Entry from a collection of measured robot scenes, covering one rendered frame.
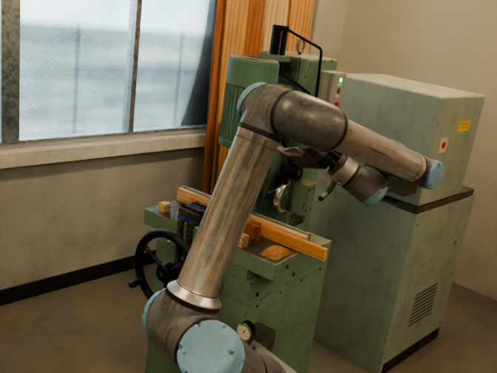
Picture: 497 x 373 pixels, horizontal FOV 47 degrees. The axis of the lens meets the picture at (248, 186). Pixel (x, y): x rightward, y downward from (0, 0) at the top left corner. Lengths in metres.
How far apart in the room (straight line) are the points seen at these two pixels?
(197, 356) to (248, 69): 0.96
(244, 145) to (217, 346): 0.48
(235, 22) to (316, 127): 2.27
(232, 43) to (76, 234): 1.45
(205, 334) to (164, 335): 0.14
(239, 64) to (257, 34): 1.84
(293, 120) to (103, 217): 2.25
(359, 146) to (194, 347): 0.63
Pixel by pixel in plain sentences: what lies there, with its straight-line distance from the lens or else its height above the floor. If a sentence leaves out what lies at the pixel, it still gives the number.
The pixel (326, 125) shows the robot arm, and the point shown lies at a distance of 1.34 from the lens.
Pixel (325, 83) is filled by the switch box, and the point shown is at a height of 1.44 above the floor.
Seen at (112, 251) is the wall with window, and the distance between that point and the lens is 3.58.
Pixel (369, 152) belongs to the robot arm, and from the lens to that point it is 1.51.
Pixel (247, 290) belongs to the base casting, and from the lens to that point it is 1.95.
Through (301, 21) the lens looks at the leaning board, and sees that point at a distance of 4.02.
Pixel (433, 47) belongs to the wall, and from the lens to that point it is 4.25.
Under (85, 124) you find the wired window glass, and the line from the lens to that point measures 3.29.
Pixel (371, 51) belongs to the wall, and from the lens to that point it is 4.48.
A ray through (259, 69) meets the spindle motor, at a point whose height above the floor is 1.48.
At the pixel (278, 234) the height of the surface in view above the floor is 0.93.
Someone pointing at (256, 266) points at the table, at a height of 0.87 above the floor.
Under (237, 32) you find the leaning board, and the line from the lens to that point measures 3.57.
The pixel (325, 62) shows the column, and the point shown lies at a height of 1.51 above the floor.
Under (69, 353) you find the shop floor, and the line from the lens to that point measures 2.96.
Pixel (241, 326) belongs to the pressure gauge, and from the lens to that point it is 1.94.
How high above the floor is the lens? 1.68
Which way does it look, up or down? 18 degrees down
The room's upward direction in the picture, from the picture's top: 8 degrees clockwise
